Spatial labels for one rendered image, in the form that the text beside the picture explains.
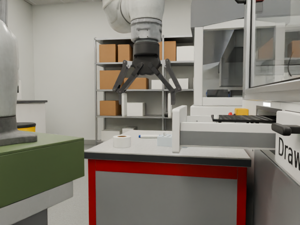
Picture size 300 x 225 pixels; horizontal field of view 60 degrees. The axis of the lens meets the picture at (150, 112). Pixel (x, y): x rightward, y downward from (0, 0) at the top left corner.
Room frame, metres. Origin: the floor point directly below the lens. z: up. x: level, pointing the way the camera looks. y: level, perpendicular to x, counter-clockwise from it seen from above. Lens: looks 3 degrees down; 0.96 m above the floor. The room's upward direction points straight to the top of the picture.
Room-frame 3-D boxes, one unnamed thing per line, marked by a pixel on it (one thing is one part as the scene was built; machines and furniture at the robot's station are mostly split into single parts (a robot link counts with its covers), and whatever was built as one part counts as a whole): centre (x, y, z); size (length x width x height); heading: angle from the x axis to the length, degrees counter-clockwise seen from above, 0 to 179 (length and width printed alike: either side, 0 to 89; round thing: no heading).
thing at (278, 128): (0.42, -0.23, 0.91); 0.07 x 0.04 x 0.01; 168
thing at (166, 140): (1.06, -0.10, 0.78); 0.12 x 0.08 x 0.04; 67
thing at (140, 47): (0.76, 0.01, 1.07); 0.08 x 0.07 x 0.09; 78
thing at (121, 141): (1.03, 0.11, 0.78); 0.07 x 0.07 x 0.04
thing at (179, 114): (0.77, -0.09, 0.87); 0.29 x 0.02 x 0.11; 168
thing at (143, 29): (0.76, 0.01, 1.14); 0.09 x 0.09 x 0.06
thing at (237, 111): (1.05, -0.37, 0.88); 0.07 x 0.05 x 0.07; 168
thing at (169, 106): (0.75, -0.06, 0.93); 0.03 x 0.01 x 0.07; 168
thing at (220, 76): (2.33, -1.00, 1.13); 1.78 x 1.14 x 0.45; 168
